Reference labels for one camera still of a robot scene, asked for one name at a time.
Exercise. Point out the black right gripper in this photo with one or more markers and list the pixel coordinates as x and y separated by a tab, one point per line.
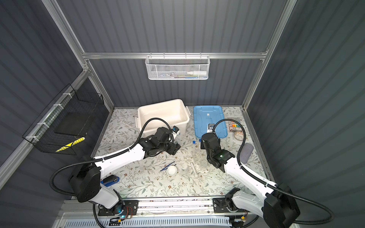
202	144

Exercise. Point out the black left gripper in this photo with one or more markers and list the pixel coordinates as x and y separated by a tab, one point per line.
174	148

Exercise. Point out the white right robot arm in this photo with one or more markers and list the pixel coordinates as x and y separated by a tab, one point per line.
277	209

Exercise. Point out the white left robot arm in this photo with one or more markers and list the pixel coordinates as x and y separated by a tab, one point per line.
86	179

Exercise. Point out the white ceramic pestle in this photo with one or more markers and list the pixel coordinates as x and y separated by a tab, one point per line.
194	170

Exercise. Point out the white plastic storage box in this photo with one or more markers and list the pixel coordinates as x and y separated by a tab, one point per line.
174	112

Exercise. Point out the grey oval stone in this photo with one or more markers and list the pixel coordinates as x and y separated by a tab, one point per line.
245	152

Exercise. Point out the white ceramic mortar bowl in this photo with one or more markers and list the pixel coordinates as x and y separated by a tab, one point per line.
171	171

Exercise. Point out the colourful pH paper pack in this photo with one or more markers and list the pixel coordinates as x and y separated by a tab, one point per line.
234	127

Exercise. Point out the blue plastic box lid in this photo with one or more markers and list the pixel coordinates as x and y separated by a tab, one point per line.
204	115

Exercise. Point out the blue object at table edge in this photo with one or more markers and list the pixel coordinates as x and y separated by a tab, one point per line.
110	180

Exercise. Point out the white bottle in basket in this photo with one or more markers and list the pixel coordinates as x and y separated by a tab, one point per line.
198	73

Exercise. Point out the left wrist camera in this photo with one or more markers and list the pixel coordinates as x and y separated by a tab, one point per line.
175	130

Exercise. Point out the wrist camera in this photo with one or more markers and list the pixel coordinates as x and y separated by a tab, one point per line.
175	130
211	128

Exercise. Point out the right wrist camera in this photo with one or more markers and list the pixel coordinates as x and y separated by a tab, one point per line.
211	128

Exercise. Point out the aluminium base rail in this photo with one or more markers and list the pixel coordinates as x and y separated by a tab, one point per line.
151	207

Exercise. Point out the white wire mesh basket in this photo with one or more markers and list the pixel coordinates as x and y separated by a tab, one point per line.
176	67

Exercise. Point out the black wire wall basket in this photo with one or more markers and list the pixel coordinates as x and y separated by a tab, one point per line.
72	126

